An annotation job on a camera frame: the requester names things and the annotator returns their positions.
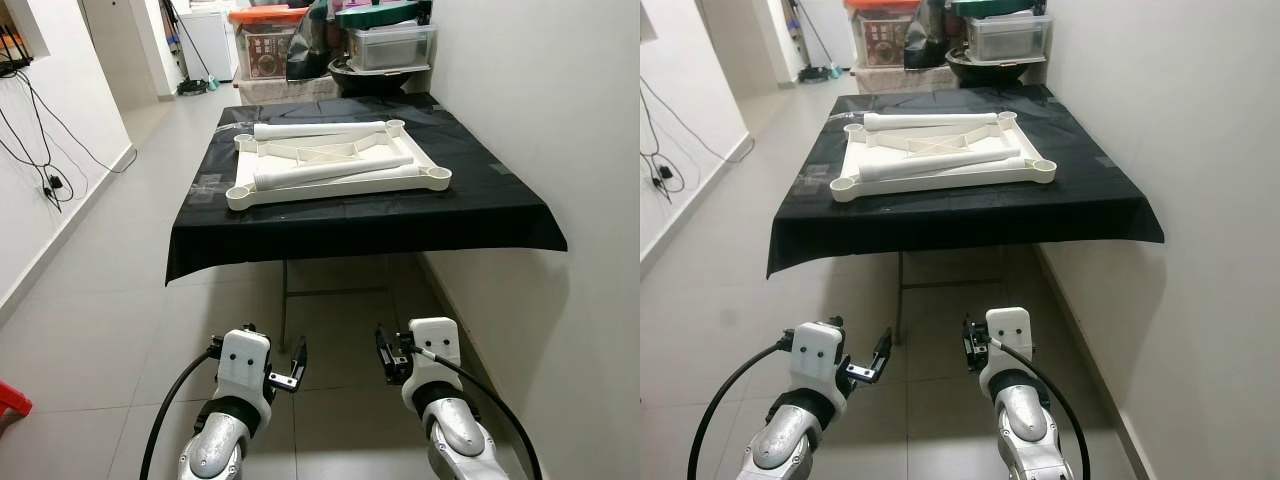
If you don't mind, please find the black tablecloth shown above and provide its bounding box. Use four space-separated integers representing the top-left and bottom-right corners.
767 84 1166 278
165 93 569 285

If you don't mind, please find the storage box with orange lid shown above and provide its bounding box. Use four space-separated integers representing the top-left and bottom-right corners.
843 0 921 69
228 8 311 81

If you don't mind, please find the black round basin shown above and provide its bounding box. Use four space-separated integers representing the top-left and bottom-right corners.
328 58 433 98
945 48 1049 89

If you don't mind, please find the clear plastic storage box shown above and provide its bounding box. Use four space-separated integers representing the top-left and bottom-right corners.
347 24 438 73
965 14 1053 63

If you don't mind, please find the white appliance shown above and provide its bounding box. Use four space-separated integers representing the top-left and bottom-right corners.
790 0 851 71
180 8 239 83

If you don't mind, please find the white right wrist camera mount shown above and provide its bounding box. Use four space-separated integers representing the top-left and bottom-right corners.
985 307 1034 381
408 317 462 393

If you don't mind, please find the black wall cable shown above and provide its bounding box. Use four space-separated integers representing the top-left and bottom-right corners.
640 75 756 201
0 70 138 211

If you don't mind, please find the black plastic bag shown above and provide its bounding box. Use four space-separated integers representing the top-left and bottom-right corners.
903 0 961 71
285 0 346 81

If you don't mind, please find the floor mop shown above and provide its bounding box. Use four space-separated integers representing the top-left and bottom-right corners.
793 0 843 83
163 0 223 97

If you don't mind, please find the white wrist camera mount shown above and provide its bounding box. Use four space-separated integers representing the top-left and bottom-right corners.
790 320 849 406
408 317 462 393
215 329 273 416
985 307 1034 381

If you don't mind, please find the patterned beige bench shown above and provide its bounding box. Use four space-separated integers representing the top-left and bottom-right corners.
233 75 341 104
852 65 956 96

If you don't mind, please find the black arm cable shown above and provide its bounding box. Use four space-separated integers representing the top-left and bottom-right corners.
405 340 544 480
685 340 796 480
985 335 1093 480
138 345 219 480

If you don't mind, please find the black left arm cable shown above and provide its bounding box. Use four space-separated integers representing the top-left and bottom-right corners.
138 345 219 480
685 340 796 480

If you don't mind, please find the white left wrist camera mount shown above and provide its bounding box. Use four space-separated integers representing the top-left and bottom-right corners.
790 320 849 406
215 329 273 416

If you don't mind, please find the metal folding table frame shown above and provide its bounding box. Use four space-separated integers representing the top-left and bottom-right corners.
278 255 396 353
893 250 1011 346

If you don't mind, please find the dark green round lid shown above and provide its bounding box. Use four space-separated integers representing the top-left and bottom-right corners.
950 0 1048 19
335 3 433 29

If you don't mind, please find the red plastic stool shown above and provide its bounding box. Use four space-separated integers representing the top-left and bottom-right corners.
0 380 33 431

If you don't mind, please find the white plastic children table top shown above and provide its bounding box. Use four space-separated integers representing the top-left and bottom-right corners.
830 110 1058 204
225 119 453 212

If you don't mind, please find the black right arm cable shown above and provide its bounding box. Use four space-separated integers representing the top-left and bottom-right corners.
985 335 1093 480
405 340 544 480

